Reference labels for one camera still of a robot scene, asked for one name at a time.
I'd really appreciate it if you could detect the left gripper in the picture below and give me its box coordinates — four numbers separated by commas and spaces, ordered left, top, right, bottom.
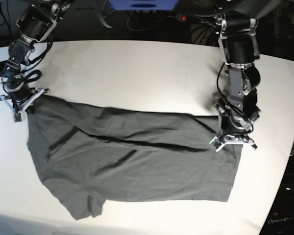
218, 107, 254, 137

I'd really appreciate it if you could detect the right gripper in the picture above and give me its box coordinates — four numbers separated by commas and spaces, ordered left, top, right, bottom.
3, 82, 33, 108

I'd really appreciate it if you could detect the grey T-shirt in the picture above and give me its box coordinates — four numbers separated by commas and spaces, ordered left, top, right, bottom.
27, 95, 243, 220

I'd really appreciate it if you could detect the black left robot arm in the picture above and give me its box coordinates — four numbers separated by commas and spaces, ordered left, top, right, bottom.
213, 0, 284, 139

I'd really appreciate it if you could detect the black OpenArm labelled box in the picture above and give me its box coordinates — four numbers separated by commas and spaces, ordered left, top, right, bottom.
259, 181, 294, 235

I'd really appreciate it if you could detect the black power strip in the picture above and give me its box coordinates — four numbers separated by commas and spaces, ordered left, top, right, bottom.
175, 13, 193, 23

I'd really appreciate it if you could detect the blue plastic box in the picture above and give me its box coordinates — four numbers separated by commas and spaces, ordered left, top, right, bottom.
109, 0, 178, 11

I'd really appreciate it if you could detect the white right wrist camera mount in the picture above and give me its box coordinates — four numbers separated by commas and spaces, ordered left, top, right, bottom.
0, 88, 49, 123

